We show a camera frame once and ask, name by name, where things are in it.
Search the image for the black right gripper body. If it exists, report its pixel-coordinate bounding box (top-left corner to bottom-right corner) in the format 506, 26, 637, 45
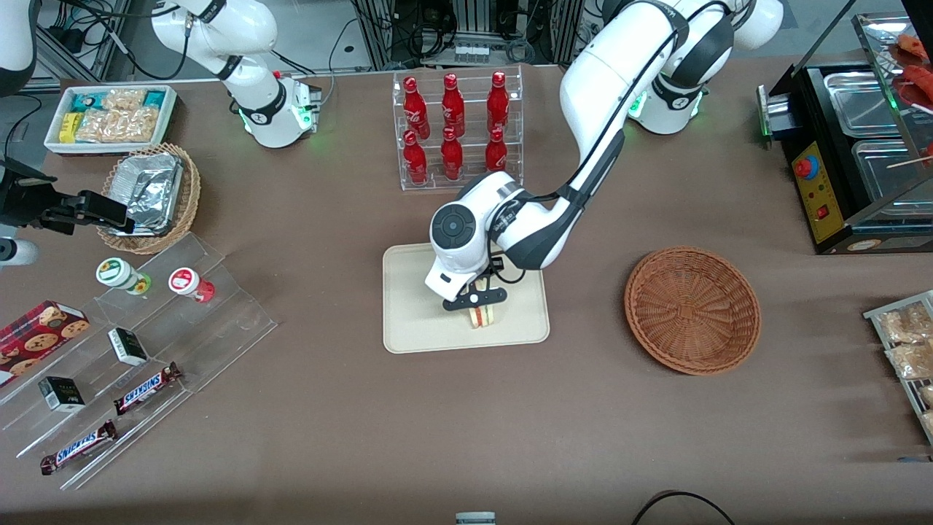
0, 157, 58, 230

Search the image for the cream rectangular serving tray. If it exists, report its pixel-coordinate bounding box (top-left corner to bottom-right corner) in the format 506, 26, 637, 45
383, 243, 550, 355

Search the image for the small wicker basket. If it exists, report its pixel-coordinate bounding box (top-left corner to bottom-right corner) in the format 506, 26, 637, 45
96, 142, 202, 255

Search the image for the large round wicker basket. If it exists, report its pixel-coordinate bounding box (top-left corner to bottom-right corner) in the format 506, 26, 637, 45
624, 246, 762, 377

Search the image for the aluminium foil container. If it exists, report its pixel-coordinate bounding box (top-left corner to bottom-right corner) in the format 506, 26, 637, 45
109, 152, 184, 236

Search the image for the green sunflower yogurt cup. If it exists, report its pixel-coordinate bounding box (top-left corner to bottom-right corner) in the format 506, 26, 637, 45
95, 257, 152, 296

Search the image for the white plastic snack bin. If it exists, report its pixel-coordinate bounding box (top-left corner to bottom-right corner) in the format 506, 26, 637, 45
44, 84, 179, 158

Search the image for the clear rice cracker bag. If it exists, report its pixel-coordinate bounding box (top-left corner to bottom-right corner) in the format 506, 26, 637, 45
75, 106, 163, 144
102, 87, 150, 112

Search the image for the red lid yogurt cup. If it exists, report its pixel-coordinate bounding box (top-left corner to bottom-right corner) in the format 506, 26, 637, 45
168, 267, 216, 304

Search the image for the clear acrylic bottle rack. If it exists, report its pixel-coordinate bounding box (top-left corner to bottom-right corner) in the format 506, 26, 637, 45
392, 64, 524, 193

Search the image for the red chocolate chip cookie box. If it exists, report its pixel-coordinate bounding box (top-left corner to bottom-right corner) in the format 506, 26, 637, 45
0, 300, 91, 387

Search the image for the red cola bottle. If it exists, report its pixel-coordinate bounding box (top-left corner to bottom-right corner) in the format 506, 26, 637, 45
403, 76, 431, 139
402, 131, 429, 185
487, 71, 510, 132
485, 128, 508, 173
442, 73, 466, 136
440, 127, 464, 181

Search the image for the small black carton box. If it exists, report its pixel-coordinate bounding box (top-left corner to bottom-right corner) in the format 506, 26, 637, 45
107, 327, 149, 367
38, 376, 87, 413

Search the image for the clear acrylic stepped display shelf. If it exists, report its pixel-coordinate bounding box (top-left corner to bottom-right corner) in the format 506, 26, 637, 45
0, 232, 279, 491

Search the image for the Snickers chocolate bar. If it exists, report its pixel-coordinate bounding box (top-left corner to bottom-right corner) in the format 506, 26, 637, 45
113, 362, 183, 416
40, 419, 119, 476

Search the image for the black food warmer machine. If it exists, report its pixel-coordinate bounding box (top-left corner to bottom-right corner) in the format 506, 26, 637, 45
757, 11, 933, 256

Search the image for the stainless steel pan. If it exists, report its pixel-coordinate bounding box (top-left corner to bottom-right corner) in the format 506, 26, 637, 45
851, 137, 933, 206
824, 71, 905, 138

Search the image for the red grilled sausage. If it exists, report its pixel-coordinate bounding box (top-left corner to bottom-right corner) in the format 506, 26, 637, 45
893, 33, 930, 63
900, 64, 933, 110

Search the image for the aluminium frame rack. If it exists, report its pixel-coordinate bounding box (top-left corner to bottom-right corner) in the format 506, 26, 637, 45
354, 0, 606, 71

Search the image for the black cable loop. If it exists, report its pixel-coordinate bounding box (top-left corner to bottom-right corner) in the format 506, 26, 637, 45
631, 490, 737, 525

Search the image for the grey wire snack rack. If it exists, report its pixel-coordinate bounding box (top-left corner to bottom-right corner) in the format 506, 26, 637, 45
864, 290, 933, 446

